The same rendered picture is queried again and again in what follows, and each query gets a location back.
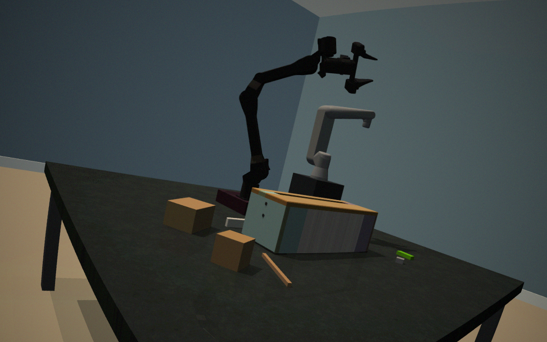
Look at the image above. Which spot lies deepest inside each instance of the tan wooden stick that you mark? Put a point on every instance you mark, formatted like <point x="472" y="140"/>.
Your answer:
<point x="276" y="269"/>

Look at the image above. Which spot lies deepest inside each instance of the tan cardboard-coloured block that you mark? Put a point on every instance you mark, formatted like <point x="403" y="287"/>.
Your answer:
<point x="188" y="214"/>

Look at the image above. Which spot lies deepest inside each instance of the brown cardboard box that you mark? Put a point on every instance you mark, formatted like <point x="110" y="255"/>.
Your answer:
<point x="232" y="250"/>

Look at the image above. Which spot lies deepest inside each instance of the green rectangular bar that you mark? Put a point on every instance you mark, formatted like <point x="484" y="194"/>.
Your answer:
<point x="405" y="255"/>

